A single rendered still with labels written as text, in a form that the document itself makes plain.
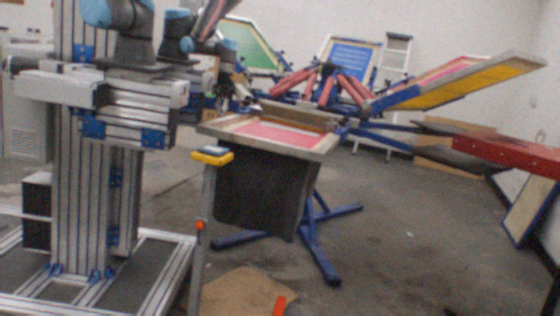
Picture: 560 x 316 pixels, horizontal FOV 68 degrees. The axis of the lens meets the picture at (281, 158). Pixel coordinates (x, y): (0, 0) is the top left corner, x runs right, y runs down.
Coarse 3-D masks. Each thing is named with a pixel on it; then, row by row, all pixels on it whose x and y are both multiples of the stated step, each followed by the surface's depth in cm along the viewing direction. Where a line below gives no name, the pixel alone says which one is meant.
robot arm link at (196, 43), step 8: (208, 0) 177; (216, 0) 175; (224, 0) 176; (208, 8) 177; (216, 8) 177; (200, 16) 181; (208, 16) 179; (216, 16) 180; (200, 24) 182; (208, 24) 182; (192, 32) 186; (200, 32) 184; (208, 32) 185; (184, 40) 187; (192, 40) 187; (200, 40) 186; (184, 48) 188; (192, 48) 187; (200, 48) 190
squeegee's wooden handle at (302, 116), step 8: (264, 104) 236; (264, 112) 237; (272, 112) 236; (280, 112) 234; (288, 112) 233; (296, 112) 232; (304, 112) 230; (312, 112) 230; (296, 120) 233; (304, 120) 231; (312, 120) 230; (320, 120) 229; (328, 120) 228
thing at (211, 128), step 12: (216, 120) 201; (228, 120) 210; (240, 120) 226; (204, 132) 184; (216, 132) 182; (228, 132) 181; (252, 144) 179; (264, 144) 177; (276, 144) 176; (288, 144) 177; (324, 144) 189; (336, 144) 209; (300, 156) 174; (312, 156) 172; (324, 156) 176
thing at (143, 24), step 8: (136, 0) 143; (144, 0) 144; (136, 8) 142; (144, 8) 145; (152, 8) 148; (136, 16) 142; (144, 16) 145; (152, 16) 149; (136, 24) 144; (144, 24) 147; (152, 24) 150; (120, 32) 148; (128, 32) 146; (136, 32) 146; (144, 32) 148; (152, 32) 151
